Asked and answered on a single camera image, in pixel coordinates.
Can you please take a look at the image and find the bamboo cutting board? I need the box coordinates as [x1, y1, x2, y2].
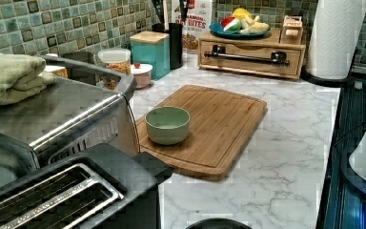
[136, 85, 267, 181]

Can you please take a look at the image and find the stainless steel toaster oven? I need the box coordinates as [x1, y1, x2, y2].
[0, 56, 139, 187]

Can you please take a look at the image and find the green ceramic bowl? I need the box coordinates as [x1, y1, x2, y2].
[145, 106, 191, 145]

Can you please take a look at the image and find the black utensil holder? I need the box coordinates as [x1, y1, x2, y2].
[152, 23, 183, 70]

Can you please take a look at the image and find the black drawer handle bar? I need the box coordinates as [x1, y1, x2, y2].
[204, 45, 291, 66]

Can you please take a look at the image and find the blue plate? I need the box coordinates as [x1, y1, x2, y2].
[209, 22, 270, 40]

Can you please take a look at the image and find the black slot toaster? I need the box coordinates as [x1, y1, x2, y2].
[0, 144, 173, 229]

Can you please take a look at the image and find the small wooden block holder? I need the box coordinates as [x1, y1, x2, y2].
[279, 15, 303, 44]

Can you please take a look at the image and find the wooden drawer box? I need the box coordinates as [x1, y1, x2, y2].
[197, 28, 306, 79]

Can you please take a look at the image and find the wooden utensil handle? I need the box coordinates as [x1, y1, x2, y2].
[162, 0, 170, 31]

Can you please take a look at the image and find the clear jar with snacks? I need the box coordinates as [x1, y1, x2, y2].
[97, 48, 131, 74]

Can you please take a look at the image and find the black paper towel base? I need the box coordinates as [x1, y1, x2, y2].
[300, 48, 358, 88]

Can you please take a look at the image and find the toy fruit pile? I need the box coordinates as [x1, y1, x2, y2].
[220, 8, 270, 34]

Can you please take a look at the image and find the black round object bottom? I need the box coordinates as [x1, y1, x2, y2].
[186, 219, 252, 229]

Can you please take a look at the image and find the white paper towel roll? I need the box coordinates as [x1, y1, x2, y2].
[305, 0, 366, 80]

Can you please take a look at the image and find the folded green towel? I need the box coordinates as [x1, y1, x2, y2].
[0, 53, 56, 106]

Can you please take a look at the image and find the cinnamon oat bites box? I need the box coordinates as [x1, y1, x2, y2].
[172, 0, 214, 52]

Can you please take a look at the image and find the teal canister with wooden lid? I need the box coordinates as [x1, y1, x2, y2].
[130, 31, 171, 80]

